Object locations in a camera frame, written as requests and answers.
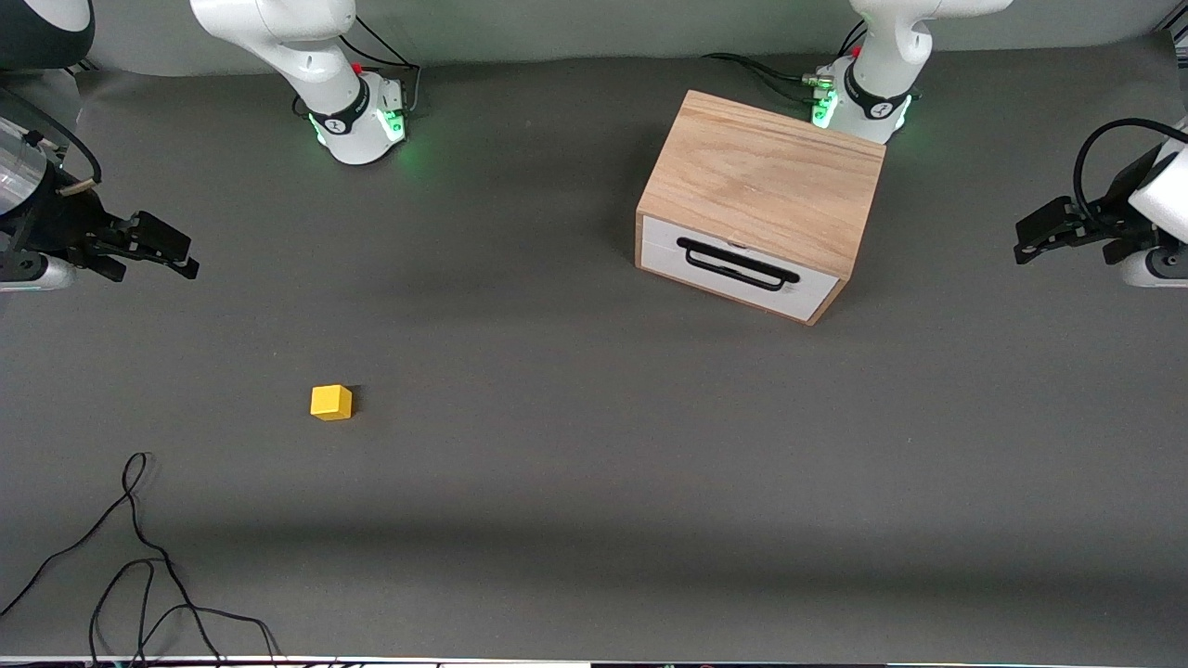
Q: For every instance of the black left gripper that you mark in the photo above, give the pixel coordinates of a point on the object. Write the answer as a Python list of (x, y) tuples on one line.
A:
[(1116, 227)]

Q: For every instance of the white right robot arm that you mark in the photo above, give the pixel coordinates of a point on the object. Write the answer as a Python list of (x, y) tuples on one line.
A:
[(306, 56)]

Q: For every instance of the wooden drawer cabinet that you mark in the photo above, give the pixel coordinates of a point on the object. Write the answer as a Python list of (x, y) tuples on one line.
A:
[(761, 176)]

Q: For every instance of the aluminium frame rail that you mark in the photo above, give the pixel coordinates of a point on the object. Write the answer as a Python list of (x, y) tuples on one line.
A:
[(1177, 35)]

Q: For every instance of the yellow cube block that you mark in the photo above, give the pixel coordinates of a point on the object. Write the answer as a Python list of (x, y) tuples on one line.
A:
[(329, 402)]

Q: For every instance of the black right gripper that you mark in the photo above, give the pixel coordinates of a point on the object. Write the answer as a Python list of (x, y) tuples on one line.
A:
[(58, 220)]

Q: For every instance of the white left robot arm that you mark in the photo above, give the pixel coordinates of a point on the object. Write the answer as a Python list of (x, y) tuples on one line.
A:
[(886, 56)]

